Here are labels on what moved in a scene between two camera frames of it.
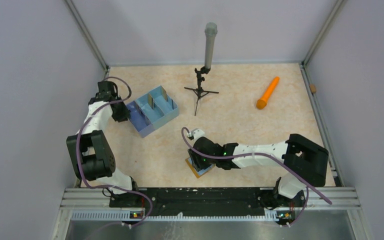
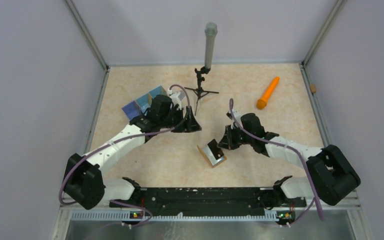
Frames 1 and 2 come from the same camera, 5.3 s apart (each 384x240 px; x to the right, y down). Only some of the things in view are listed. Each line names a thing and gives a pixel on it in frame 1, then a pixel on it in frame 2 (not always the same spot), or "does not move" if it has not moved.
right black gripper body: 201,163 -> 239,137
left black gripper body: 121,112 -> 175,118
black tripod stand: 199,91 does not move
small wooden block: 313,88 does not move
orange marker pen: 262,103 does not move
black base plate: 194,202 does not move
